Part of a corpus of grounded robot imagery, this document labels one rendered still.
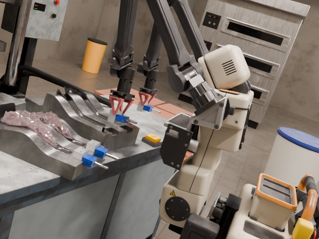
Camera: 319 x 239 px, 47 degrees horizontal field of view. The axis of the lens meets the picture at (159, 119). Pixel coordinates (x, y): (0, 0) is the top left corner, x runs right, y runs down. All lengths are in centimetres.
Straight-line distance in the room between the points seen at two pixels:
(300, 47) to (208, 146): 961
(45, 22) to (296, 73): 924
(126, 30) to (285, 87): 970
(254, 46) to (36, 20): 510
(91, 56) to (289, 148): 448
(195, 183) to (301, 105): 969
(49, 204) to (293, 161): 273
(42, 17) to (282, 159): 257
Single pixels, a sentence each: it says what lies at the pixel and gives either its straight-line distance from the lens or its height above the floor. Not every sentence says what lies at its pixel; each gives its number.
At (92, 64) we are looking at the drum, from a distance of 714.
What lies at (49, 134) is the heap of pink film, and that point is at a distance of 137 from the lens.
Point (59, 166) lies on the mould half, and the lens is 130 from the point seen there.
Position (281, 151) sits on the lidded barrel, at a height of 54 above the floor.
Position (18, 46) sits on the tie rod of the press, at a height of 104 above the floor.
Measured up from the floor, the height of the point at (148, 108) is 92.
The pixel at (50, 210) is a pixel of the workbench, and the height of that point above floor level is 61.
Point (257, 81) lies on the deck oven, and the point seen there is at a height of 85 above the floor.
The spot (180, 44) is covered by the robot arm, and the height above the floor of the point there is 134.
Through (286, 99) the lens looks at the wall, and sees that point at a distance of 1099.
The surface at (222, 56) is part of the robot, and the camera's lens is 133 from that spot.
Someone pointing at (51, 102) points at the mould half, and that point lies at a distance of 172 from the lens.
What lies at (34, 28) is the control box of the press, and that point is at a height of 113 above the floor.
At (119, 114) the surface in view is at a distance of 156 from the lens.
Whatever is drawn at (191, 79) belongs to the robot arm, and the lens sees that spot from 121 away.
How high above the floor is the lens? 141
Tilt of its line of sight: 15 degrees down
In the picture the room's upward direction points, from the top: 18 degrees clockwise
